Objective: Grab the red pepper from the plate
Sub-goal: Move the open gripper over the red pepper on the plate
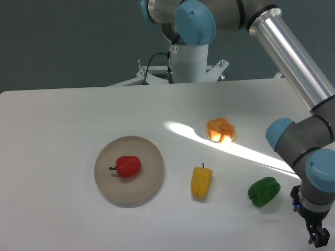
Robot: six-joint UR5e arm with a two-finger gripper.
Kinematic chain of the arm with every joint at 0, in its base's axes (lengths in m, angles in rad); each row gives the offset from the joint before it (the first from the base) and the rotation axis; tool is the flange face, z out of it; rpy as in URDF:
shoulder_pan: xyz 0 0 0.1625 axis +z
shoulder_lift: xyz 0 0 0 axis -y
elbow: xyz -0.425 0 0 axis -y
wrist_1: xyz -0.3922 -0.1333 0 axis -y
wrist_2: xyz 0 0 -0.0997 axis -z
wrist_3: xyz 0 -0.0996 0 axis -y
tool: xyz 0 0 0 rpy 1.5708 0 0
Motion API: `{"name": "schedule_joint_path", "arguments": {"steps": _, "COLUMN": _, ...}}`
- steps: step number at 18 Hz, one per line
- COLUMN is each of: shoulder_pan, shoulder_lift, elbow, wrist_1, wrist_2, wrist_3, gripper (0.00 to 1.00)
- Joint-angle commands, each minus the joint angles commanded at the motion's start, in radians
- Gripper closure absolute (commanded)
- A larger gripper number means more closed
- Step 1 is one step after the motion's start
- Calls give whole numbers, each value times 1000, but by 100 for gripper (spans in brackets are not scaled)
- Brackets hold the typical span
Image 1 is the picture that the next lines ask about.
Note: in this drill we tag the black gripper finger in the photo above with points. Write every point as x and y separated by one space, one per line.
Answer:
318 235

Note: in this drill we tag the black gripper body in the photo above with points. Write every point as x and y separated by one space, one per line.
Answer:
311 212

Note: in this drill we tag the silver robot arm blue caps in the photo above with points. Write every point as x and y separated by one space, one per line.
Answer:
191 25

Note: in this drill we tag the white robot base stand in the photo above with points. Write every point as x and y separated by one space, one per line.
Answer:
185 64

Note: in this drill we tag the green bell pepper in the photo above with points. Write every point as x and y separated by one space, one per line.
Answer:
263 191

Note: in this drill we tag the yellow bell pepper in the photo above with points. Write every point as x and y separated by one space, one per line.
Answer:
200 181

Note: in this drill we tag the beige round plate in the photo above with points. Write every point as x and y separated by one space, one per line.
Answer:
136 190

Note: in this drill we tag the red bell pepper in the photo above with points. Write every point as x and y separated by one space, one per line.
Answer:
127 166

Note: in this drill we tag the knotted bread roll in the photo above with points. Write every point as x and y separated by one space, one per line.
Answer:
220 130

